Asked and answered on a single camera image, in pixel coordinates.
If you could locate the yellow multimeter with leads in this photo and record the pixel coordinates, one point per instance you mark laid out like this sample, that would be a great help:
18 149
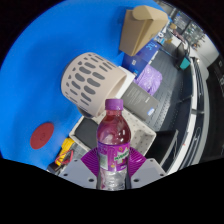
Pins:
65 151

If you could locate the dark overhead shelf unit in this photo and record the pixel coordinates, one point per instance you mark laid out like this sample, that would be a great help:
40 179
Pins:
166 143

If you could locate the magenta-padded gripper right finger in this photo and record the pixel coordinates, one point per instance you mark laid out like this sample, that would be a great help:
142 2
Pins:
146 172

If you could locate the black rectangular speaker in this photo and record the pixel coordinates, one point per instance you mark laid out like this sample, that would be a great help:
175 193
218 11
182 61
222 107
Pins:
86 133

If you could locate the brown cardboard box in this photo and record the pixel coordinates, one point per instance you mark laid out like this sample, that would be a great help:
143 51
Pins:
141 30

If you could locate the purple plastic bag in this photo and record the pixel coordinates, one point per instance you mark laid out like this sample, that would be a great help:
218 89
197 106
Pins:
149 80

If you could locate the flat round red coaster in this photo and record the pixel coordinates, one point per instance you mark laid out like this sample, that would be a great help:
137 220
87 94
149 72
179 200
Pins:
42 135

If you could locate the dark grey upright box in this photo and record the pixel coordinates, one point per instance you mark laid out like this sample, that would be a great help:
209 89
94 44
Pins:
140 100

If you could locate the teal small device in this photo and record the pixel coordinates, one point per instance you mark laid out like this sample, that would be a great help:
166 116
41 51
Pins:
185 63

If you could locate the beige patterned mug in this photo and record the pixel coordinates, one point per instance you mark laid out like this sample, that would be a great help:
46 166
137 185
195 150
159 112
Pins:
90 83

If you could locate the purple-capped clear drink bottle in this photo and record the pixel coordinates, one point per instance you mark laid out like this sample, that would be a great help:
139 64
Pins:
113 140

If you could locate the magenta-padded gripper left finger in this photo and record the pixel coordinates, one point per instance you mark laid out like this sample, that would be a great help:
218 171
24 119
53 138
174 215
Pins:
77 172

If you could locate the blue box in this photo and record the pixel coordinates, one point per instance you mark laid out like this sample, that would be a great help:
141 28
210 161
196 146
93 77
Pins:
140 60

